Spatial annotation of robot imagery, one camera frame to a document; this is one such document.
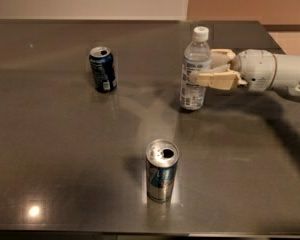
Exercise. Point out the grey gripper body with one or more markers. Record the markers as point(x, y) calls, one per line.
point(255, 69)

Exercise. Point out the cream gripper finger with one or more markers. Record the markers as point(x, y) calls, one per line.
point(221, 59)
point(221, 81)

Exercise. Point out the clear plastic water bottle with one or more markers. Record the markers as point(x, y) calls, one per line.
point(196, 59)

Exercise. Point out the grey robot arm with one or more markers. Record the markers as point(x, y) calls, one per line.
point(287, 72)

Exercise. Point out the silver blue energy drink can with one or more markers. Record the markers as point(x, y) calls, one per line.
point(162, 158)

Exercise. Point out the dark blue soda can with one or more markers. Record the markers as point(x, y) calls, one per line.
point(102, 66)

